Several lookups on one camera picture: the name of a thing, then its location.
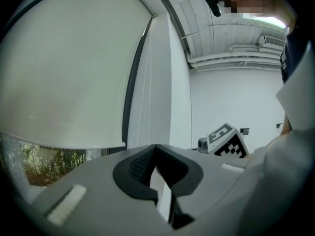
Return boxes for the black window frame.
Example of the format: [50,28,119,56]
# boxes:
[86,15,158,157]

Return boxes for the green trees and shrubs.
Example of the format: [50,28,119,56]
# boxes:
[0,133,87,187]

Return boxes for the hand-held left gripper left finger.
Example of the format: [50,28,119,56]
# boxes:
[31,144,178,236]

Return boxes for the white air conditioner unit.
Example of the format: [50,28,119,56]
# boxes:
[257,35,287,55]

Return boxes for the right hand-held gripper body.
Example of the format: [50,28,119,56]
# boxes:
[197,122,250,159]

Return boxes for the white roller blind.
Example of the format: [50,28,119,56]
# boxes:
[0,0,158,150]

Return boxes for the long ceiling light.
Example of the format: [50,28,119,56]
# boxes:
[242,12,287,30]

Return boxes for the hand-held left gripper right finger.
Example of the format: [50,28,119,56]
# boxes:
[155,144,266,236]

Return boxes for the black head-worn camera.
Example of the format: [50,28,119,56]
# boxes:
[202,0,226,18]

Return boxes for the person's right forearm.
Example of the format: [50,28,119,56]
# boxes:
[267,116,294,148]

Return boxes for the person's head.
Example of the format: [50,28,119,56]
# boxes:
[222,0,300,30]

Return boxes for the white ceiling pipes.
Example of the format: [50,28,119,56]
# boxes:
[187,45,284,72]

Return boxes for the person's dark shirt torso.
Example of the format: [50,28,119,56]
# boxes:
[279,27,311,84]

